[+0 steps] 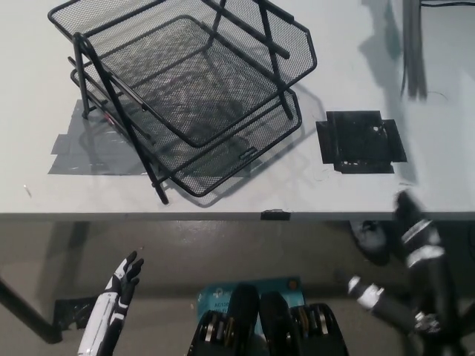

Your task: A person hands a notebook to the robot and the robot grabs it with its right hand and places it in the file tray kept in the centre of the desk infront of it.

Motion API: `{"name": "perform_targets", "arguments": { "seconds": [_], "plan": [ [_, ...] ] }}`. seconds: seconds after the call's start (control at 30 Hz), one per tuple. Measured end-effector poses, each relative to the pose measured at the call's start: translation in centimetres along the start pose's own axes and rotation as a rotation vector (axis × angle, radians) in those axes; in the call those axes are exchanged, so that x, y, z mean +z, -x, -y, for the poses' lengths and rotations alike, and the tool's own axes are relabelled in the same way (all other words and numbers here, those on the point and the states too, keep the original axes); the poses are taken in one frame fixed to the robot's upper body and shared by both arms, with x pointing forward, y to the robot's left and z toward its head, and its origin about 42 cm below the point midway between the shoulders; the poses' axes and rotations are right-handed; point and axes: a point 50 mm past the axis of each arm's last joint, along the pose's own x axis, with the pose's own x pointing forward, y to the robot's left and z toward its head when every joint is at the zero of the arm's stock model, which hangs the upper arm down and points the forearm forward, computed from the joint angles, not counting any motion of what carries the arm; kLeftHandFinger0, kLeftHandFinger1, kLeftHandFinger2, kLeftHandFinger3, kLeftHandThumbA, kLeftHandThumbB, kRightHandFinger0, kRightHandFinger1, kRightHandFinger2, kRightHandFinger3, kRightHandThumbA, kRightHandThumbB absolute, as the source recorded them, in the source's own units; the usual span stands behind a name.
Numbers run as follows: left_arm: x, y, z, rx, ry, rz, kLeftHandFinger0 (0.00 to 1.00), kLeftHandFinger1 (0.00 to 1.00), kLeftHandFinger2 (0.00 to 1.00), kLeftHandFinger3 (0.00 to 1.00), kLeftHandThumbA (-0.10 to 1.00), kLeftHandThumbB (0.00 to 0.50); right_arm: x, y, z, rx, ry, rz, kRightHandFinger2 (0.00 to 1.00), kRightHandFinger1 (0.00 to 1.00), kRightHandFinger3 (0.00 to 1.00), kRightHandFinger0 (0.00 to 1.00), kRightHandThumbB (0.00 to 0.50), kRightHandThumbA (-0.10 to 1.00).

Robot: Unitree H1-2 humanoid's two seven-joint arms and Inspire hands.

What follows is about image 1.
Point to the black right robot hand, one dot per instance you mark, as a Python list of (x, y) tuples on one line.
[(408, 209)]

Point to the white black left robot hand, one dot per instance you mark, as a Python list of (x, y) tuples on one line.
[(107, 308)]

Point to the teal cardboard box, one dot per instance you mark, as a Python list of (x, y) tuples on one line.
[(219, 293)]

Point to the white shoe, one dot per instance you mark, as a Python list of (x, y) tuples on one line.
[(371, 241)]

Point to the black table leg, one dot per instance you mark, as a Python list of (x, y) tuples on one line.
[(29, 309)]

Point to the black mesh two-tier file tray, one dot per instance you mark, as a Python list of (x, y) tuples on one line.
[(222, 111)]

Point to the grey tape patch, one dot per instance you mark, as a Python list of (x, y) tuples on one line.
[(74, 155)]

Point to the small metal screw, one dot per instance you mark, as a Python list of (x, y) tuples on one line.
[(26, 189)]

